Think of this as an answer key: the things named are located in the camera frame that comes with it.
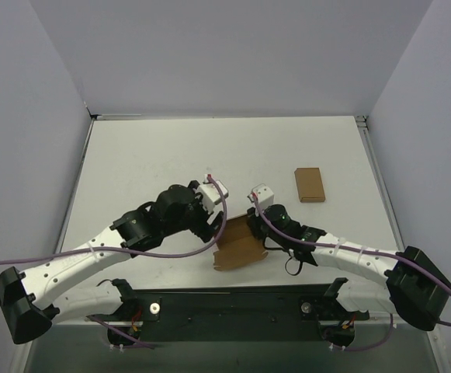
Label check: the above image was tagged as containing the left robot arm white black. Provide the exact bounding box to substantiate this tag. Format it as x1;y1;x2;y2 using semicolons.
0;176;229;344

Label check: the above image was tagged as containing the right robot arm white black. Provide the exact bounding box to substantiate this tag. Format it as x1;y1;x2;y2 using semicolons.
247;204;451;331

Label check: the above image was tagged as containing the small folded cardboard box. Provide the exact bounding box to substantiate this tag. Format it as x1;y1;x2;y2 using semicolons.
294;168;326;203

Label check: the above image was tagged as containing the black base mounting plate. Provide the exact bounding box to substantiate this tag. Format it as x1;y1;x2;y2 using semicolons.
97;277;369;345

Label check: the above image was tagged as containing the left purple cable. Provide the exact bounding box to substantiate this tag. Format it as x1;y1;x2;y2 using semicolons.
0;176;230;349

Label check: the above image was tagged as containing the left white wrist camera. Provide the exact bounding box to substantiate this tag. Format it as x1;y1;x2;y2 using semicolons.
196;175;222;214

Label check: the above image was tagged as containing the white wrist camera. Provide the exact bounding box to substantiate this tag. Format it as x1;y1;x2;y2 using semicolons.
196;175;222;214
248;183;275;211

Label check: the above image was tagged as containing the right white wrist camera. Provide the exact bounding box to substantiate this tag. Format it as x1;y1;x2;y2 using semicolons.
248;183;275;211

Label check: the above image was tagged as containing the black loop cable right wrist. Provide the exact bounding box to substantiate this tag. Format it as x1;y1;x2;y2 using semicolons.
285;256;307;277

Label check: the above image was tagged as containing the aluminium frame rail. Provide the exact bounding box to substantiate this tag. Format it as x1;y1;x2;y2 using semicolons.
355;115;405;251

